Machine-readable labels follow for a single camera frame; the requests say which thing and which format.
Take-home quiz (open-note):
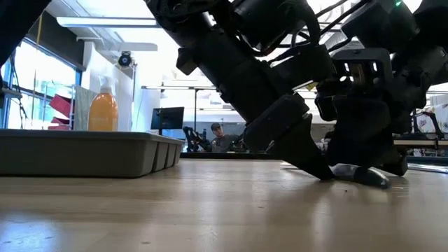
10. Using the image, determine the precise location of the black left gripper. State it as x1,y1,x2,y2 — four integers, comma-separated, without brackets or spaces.
176,31,335,182

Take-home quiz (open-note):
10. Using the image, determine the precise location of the black aluminium table frame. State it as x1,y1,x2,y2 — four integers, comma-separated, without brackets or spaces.
180,150,448,166

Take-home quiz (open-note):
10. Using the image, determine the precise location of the colourful wall poster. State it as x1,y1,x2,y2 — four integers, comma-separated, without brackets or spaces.
414,103,448,134

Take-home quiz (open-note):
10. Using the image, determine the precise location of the black computer monitor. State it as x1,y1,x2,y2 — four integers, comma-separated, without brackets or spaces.
150,106,186,136

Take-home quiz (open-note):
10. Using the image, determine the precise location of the grey plastic cutlery tray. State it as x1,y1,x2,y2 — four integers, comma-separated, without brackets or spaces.
0,128,186,179

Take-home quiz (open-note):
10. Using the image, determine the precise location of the wide black rig frame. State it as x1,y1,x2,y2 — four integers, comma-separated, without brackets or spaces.
141,85,218,136

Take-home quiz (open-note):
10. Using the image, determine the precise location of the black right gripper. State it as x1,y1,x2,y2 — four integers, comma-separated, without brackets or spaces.
314,48,409,190

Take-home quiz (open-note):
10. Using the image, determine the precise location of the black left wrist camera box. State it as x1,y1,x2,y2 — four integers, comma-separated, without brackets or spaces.
276,44,337,90

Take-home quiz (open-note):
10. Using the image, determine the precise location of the person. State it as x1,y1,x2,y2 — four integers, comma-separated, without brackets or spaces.
209,122,242,153

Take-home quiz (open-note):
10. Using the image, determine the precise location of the wooden distant table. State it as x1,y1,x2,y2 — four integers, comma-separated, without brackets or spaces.
393,139,448,147

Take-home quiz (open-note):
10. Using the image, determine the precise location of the black hanging camera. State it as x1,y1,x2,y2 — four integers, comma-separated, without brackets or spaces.
118,51,133,67

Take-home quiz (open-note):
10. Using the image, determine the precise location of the small red storage bin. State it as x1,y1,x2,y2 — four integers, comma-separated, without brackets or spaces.
48,93,75,119
47,116,73,131

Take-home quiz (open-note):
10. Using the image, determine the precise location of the orange liquid spray bottle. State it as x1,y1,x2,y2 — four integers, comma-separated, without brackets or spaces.
87,75,119,132

